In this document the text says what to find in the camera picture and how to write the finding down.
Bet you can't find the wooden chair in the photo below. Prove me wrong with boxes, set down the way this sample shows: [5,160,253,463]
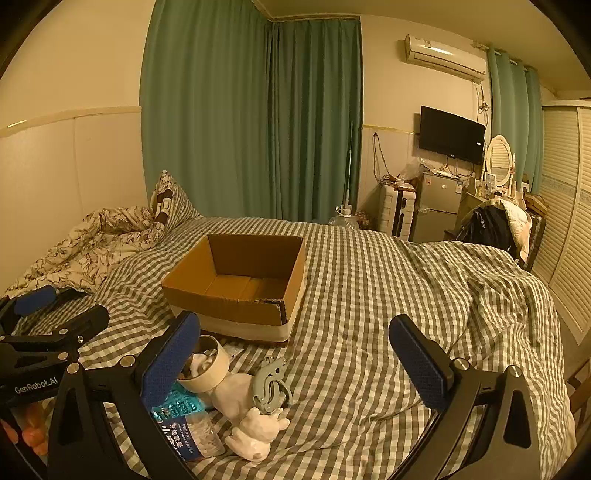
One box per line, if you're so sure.
[521,194,548,274]

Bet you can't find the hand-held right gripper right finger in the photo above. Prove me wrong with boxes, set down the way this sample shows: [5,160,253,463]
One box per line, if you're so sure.
[389,315,544,480]

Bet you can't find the dressing table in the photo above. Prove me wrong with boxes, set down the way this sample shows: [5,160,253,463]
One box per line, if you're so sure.
[455,189,491,232]

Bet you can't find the white air conditioner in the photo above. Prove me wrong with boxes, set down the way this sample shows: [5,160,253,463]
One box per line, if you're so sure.
[405,34,489,84]

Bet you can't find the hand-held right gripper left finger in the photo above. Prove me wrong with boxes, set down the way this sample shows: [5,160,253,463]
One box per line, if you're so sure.
[28,311,201,480]

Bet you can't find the brown cardboard box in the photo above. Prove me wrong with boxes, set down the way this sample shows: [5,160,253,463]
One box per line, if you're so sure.
[161,233,308,348]

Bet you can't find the mop pole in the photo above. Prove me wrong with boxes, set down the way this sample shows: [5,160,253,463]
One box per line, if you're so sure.
[344,121,356,213]

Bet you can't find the grey-blue hair clip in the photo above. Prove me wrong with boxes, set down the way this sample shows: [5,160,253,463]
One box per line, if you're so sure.
[252,356,295,414]

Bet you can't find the white louvered wardrobe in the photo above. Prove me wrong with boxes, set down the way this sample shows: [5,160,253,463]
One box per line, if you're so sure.
[531,98,591,346]

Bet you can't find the person's left hand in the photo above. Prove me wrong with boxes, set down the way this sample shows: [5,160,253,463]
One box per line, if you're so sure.
[19,402,49,457]

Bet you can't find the silver small fridge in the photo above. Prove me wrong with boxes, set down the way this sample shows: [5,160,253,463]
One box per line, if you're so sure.
[411,172,470,243]

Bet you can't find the black wall television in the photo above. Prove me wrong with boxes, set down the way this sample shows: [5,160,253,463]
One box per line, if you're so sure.
[419,106,487,165]

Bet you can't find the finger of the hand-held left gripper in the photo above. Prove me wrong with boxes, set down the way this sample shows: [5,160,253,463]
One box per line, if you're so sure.
[0,285,57,335]
[0,305,110,370]

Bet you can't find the checked pillow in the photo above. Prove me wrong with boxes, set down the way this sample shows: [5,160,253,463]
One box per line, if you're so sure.
[148,171,205,232]

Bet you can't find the clear water bottle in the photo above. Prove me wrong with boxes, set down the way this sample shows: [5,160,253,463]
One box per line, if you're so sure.
[329,205,360,230]

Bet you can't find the blue blister pack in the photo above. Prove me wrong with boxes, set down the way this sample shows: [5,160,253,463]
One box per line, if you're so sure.
[150,387,206,422]

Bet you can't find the clear floss pick box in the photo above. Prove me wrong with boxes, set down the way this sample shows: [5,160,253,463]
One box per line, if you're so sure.
[159,411,227,463]

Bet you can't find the wide green curtain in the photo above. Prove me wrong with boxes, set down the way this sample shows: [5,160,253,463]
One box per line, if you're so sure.
[140,0,363,225]

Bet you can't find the floral patterned quilt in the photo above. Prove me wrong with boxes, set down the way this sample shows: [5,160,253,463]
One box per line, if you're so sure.
[4,205,168,294]

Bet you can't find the narrow green curtain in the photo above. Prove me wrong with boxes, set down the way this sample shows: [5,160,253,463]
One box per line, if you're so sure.
[487,45,546,195]

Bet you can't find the oval vanity mirror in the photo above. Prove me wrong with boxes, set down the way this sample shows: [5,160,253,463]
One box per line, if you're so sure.
[482,135,516,188]

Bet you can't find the white suitcase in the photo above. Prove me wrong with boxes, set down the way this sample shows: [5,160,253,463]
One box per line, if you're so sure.
[379,182,419,239]

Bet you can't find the clear plastic bag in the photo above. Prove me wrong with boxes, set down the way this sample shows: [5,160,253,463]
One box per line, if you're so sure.
[399,159,433,184]

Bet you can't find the wall cables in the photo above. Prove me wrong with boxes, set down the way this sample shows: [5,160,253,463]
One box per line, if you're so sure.
[372,131,394,184]

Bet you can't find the cream padded jacket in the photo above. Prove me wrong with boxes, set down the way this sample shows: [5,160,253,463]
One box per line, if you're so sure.
[489,198,533,265]

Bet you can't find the white tape roll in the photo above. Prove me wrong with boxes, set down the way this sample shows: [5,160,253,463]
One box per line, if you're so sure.
[178,335,232,396]

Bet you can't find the white ceramic cat figurine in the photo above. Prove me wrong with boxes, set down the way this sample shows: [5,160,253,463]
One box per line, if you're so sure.
[225,407,290,462]

